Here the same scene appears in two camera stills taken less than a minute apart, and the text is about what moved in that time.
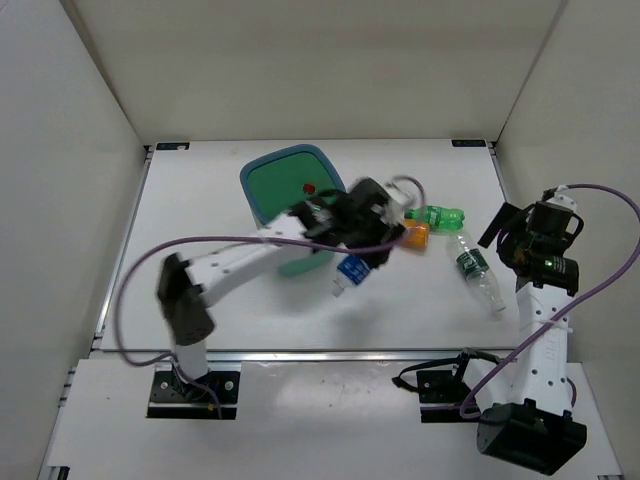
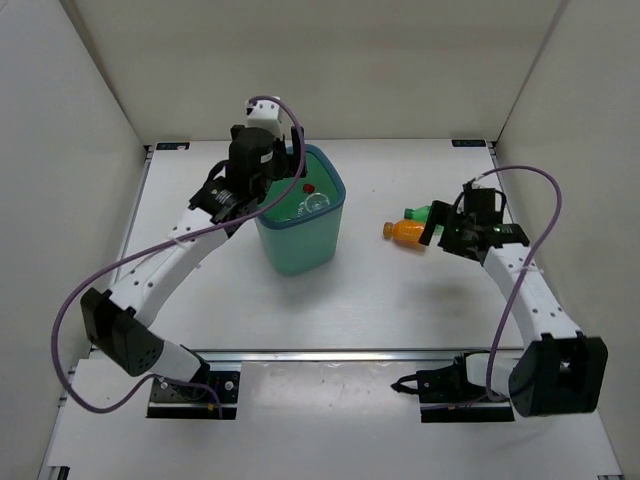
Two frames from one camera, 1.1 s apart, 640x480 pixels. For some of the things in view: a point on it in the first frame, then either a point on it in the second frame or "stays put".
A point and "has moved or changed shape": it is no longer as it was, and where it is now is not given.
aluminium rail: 312,356 stays put
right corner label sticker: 469,143 stays put
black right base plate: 441,394 stays put
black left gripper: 383,224 -> 287,163
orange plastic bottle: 417,235 stays put
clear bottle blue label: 351,270 has moved or changed shape
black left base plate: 172,397 stays put
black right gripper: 517,226 -> 441,213
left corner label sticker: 173,146 stays put
